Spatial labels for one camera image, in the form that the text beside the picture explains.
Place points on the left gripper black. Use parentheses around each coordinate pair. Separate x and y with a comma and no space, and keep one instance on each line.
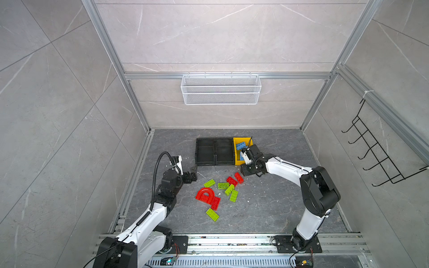
(189,180)

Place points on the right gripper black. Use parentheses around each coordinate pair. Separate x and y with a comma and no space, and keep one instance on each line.
(244,171)

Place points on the blue lego brick top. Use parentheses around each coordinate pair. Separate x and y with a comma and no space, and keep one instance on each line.
(241,145)

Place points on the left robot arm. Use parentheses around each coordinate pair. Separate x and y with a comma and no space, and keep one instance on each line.
(135,246)

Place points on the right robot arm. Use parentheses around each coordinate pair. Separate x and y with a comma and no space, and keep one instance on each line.
(319,192)

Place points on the red lego brick small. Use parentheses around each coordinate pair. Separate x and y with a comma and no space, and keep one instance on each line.
(239,178)

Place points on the green lego brick left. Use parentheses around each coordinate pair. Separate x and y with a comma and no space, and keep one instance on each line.
(209,183)

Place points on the red arch lego piece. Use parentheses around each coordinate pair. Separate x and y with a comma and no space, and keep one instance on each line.
(205,195)

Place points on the yellow plastic bin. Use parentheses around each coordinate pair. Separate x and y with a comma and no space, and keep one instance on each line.
(236,140)

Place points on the red lego brick large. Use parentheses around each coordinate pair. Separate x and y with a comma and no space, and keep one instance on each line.
(232,181)

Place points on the black divided tray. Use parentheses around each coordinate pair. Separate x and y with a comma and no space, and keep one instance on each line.
(214,151)

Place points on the green lego brick tilted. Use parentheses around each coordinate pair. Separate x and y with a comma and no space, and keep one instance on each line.
(229,190)

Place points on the green lego brick middle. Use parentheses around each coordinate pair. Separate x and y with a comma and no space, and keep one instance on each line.
(223,186)

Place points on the red lego brick near arch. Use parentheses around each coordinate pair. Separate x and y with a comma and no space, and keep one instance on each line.
(215,203)

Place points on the green lego brick lower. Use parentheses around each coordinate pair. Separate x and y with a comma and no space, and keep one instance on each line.
(233,196)

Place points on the green lego brick front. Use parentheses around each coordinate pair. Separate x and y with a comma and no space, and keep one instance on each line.
(212,214)

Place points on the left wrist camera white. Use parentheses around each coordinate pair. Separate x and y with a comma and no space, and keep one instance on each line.
(178,164)

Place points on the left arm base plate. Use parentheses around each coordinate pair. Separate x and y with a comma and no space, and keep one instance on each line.
(175,245)

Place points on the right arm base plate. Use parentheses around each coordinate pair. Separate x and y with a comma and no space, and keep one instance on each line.
(291,244)

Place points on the white wire mesh basket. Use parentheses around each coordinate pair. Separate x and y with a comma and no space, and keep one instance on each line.
(232,89)

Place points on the aluminium rail front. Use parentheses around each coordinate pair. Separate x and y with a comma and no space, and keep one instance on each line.
(254,250)

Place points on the black wire hook rack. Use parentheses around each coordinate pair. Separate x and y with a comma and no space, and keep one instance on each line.
(378,152)

